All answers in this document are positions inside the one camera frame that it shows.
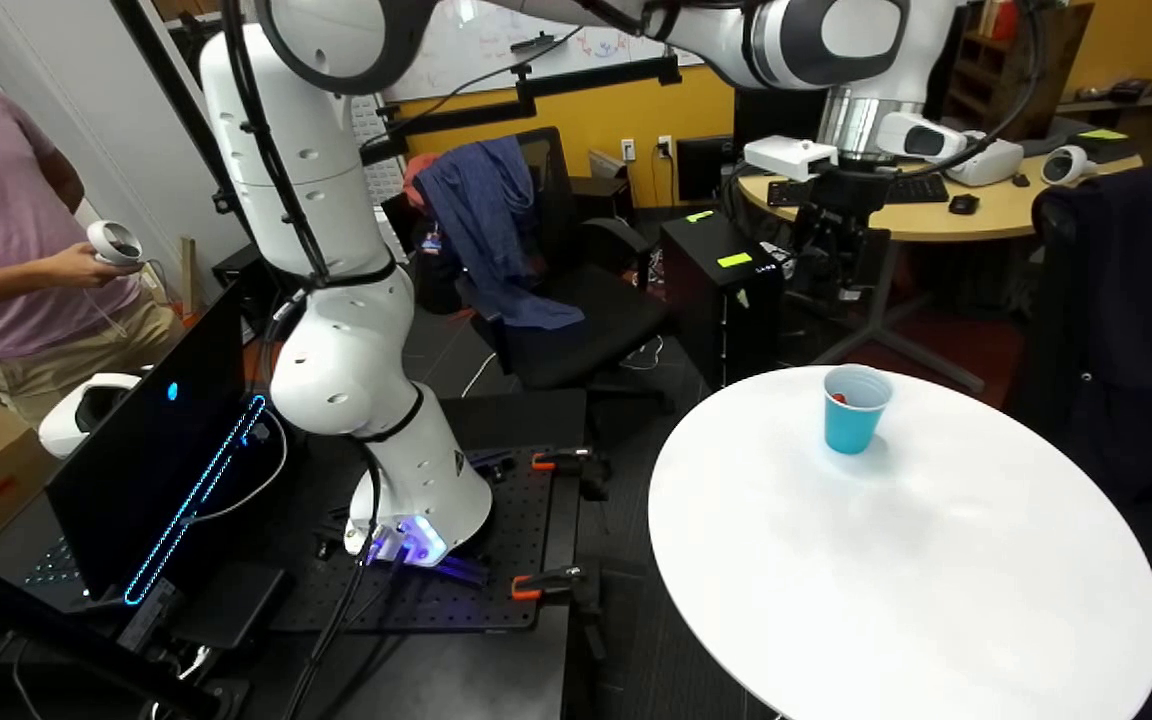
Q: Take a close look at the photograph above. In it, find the blue paper cup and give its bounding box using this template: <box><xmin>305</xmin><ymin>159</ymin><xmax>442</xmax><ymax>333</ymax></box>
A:
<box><xmin>822</xmin><ymin>364</ymin><xmax>890</xmax><ymax>457</ymax></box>

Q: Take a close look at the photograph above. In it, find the black office chair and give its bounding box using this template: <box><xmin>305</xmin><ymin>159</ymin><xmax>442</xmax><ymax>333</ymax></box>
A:
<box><xmin>471</xmin><ymin>128</ymin><xmax>668</xmax><ymax>387</ymax></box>

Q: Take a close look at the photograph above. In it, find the black computer mouse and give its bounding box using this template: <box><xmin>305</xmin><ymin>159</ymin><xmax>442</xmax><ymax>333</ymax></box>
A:
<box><xmin>946</xmin><ymin>193</ymin><xmax>979</xmax><ymax>217</ymax></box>

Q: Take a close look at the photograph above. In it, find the black laptop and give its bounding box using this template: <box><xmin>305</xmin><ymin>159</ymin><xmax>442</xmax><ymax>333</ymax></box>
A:
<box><xmin>15</xmin><ymin>291</ymin><xmax>286</xmax><ymax>612</ymax></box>

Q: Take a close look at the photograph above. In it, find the black keyboard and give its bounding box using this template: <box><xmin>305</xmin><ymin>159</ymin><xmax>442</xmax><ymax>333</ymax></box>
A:
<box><xmin>873</xmin><ymin>175</ymin><xmax>946</xmax><ymax>203</ymax></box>

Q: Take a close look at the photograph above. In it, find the black computer tower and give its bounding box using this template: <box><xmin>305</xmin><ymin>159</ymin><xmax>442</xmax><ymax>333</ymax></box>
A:
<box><xmin>659</xmin><ymin>210</ymin><xmax>780</xmax><ymax>387</ymax></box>

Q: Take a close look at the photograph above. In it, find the dark chair right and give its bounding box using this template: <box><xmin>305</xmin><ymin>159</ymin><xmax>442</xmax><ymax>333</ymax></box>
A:
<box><xmin>1012</xmin><ymin>167</ymin><xmax>1152</xmax><ymax>504</ymax></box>

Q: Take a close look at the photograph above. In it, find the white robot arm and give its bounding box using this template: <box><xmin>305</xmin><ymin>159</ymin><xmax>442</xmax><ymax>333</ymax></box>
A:
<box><xmin>199</xmin><ymin>0</ymin><xmax>968</xmax><ymax>569</ymax></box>

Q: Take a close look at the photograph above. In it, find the person in pink shirt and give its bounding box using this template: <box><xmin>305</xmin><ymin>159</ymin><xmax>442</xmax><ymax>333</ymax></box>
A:
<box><xmin>0</xmin><ymin>92</ymin><xmax>185</xmax><ymax>422</ymax></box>

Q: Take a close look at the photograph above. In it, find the white VR controller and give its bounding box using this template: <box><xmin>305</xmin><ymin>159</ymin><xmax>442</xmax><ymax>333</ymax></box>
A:
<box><xmin>89</xmin><ymin>220</ymin><xmax>145</xmax><ymax>273</ymax></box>

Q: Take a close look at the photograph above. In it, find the orange handled clamp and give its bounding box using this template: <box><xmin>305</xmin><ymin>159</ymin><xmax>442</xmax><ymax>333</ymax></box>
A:
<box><xmin>527</xmin><ymin>448</ymin><xmax>592</xmax><ymax>475</ymax></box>
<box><xmin>509</xmin><ymin>563</ymin><xmax>582</xmax><ymax>605</ymax></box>

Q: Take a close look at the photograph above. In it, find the blue cloth on chair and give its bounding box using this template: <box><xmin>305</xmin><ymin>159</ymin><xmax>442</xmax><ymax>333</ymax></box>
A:
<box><xmin>413</xmin><ymin>139</ymin><xmax>582</xmax><ymax>333</ymax></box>

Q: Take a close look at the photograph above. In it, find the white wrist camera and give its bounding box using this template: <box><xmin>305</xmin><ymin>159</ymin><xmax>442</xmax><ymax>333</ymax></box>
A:
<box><xmin>741</xmin><ymin>134</ymin><xmax>835</xmax><ymax>183</ymax></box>

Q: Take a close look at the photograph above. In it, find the round wooden desk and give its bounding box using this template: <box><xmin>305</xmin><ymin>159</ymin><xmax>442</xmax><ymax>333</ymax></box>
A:
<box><xmin>733</xmin><ymin>153</ymin><xmax>1148</xmax><ymax>368</ymax></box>

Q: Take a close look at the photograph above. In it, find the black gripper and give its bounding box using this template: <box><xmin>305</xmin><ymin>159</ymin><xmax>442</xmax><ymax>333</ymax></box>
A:
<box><xmin>791</xmin><ymin>167</ymin><xmax>889</xmax><ymax>299</ymax></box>

